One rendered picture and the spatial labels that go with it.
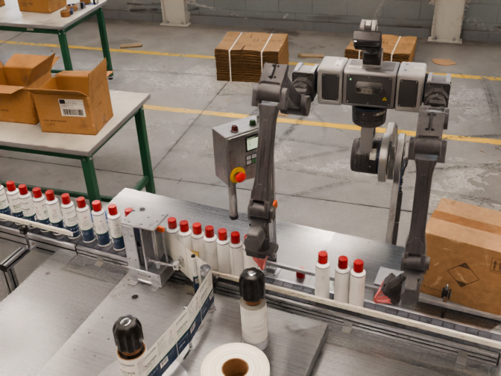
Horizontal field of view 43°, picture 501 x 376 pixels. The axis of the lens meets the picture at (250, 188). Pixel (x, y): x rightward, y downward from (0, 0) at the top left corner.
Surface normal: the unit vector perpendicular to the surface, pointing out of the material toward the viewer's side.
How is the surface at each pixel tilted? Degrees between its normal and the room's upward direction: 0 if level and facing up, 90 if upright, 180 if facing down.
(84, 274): 0
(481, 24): 90
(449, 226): 0
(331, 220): 0
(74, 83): 88
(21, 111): 89
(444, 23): 90
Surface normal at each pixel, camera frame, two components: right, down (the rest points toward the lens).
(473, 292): -0.50, 0.48
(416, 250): -0.30, 0.33
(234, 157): 0.53, 0.43
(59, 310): -0.04, -0.84
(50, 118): -0.18, 0.53
